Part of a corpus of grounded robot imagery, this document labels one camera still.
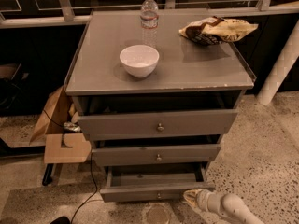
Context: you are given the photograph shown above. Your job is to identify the grey middle drawer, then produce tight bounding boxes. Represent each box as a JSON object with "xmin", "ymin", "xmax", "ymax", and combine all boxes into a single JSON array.
[{"xmin": 93, "ymin": 134, "xmax": 222, "ymax": 166}]

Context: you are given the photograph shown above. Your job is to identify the grey drawer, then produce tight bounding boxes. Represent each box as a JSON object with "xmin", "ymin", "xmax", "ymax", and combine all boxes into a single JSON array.
[
  {"xmin": 100, "ymin": 163, "xmax": 215, "ymax": 202},
  {"xmin": 78, "ymin": 109, "xmax": 237, "ymax": 141},
  {"xmin": 93, "ymin": 134, "xmax": 222, "ymax": 166}
]

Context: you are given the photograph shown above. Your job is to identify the yellow brown chip bag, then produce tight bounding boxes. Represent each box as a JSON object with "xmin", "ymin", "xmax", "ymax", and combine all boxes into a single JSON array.
[{"xmin": 179, "ymin": 17, "xmax": 258, "ymax": 46}]

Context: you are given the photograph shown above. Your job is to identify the white diagonal pole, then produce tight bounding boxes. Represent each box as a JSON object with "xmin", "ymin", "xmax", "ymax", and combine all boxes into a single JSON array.
[{"xmin": 256, "ymin": 21, "xmax": 299, "ymax": 105}]

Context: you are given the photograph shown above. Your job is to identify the brown cardboard box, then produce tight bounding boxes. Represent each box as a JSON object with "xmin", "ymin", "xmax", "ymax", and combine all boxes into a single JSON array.
[{"xmin": 30, "ymin": 87, "xmax": 91, "ymax": 164}]

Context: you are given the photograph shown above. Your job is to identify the white ceramic bowl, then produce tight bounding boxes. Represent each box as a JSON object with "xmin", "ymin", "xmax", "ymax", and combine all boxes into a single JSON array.
[{"xmin": 120, "ymin": 45, "xmax": 160, "ymax": 78}]

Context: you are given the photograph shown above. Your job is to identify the black cable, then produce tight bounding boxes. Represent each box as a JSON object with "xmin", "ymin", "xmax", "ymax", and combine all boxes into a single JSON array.
[{"xmin": 42, "ymin": 109, "xmax": 99, "ymax": 224}]

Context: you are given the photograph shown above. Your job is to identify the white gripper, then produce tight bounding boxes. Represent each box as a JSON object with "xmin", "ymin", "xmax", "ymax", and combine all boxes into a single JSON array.
[{"xmin": 183, "ymin": 189, "xmax": 220, "ymax": 213}]

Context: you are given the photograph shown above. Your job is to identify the grey top drawer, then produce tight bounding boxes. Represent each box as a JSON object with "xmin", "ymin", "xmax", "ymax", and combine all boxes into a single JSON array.
[{"xmin": 78, "ymin": 109, "xmax": 237, "ymax": 141}]

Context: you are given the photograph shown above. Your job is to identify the black foot object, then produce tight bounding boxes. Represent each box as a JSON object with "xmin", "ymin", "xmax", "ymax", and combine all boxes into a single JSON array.
[{"xmin": 50, "ymin": 216, "xmax": 70, "ymax": 224}]

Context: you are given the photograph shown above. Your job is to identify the white metal railing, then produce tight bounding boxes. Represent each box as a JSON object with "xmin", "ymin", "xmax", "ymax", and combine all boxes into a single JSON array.
[{"xmin": 0, "ymin": 0, "xmax": 299, "ymax": 30}]

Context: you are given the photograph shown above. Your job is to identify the grey wooden drawer cabinet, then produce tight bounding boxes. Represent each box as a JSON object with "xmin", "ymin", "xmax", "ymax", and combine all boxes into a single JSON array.
[{"xmin": 64, "ymin": 8, "xmax": 257, "ymax": 173}]

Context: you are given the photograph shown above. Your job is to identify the clear plastic water bottle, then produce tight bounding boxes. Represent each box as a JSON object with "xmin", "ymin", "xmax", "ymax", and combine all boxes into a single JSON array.
[{"xmin": 140, "ymin": 0, "xmax": 159, "ymax": 48}]

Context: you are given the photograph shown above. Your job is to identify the grey bottom drawer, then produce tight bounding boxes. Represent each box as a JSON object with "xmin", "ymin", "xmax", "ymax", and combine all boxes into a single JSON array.
[{"xmin": 100, "ymin": 163, "xmax": 215, "ymax": 202}]

